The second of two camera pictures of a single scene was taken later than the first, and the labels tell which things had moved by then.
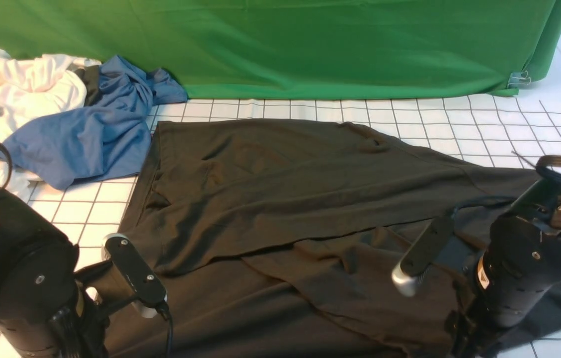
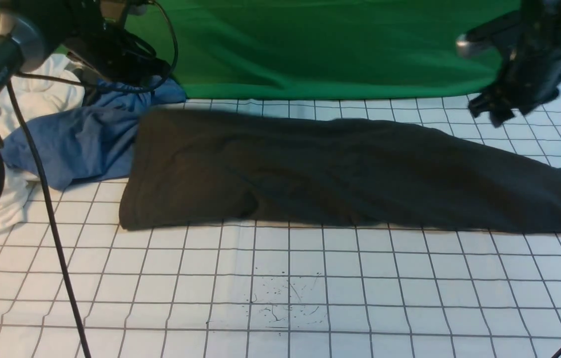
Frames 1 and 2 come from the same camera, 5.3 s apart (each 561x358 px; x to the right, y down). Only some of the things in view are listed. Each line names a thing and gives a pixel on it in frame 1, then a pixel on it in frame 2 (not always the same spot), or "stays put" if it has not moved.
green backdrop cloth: (394, 46) stays put
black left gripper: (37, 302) to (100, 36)
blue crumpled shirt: (107, 138) stays put
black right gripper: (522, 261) to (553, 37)
